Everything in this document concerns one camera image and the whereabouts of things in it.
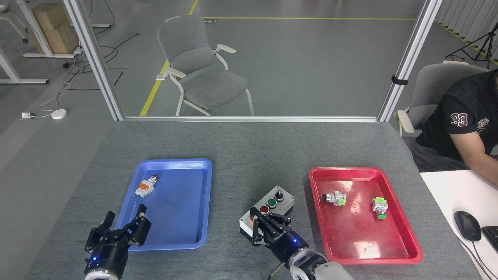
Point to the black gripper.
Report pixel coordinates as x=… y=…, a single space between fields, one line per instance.
x=288 y=243
x=109 y=254

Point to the grey control box with buttons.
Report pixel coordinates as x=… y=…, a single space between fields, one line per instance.
x=282 y=204

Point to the person's right forearm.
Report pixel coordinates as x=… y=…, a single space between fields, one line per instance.
x=482 y=159

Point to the red push button orange block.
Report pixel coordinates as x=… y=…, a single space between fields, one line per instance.
x=146 y=186

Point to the black push button green block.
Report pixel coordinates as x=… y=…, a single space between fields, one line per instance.
x=334 y=198

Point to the brown cardboard box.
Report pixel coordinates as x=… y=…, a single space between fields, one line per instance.
x=54 y=27

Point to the blue plastic tray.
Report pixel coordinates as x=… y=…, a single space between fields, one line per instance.
x=175 y=217

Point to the red plastic tray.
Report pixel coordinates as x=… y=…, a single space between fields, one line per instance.
x=350 y=241

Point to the white round floor device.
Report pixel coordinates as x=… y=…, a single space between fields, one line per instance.
x=59 y=114

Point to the white floor socket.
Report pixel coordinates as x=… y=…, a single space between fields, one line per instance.
x=26 y=115

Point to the grey chair with white armrests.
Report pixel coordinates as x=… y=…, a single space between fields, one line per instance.
x=210 y=85

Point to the white desk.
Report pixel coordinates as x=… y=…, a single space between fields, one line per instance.
x=439 y=194

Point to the black computer mouse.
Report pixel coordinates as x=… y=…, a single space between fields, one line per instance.
x=467 y=225

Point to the grey office chair of person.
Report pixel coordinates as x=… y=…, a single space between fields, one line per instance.
x=428 y=93

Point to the person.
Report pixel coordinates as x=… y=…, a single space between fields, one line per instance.
x=455 y=124

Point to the black keyboard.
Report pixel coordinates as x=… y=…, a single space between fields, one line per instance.
x=492 y=237

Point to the black tripod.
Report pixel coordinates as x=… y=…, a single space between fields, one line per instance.
x=485 y=42

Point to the silver aluminium rail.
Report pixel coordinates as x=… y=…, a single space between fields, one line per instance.
x=249 y=118

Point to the silver aluminium post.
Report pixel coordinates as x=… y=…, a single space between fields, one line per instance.
x=408 y=58
x=97 y=66

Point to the white desk leg frame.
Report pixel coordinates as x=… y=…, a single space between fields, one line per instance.
x=11 y=72
x=35 y=27

